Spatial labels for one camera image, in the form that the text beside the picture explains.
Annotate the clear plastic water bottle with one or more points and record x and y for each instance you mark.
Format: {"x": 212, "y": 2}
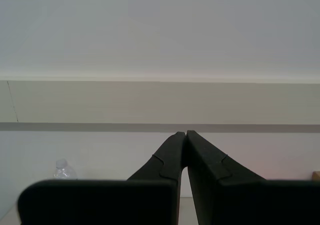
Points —
{"x": 63, "y": 171}

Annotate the brown cardboard box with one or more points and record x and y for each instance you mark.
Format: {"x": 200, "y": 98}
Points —
{"x": 316, "y": 176}

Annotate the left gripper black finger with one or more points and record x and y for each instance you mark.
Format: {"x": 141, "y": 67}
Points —
{"x": 237, "y": 202}
{"x": 150, "y": 200}

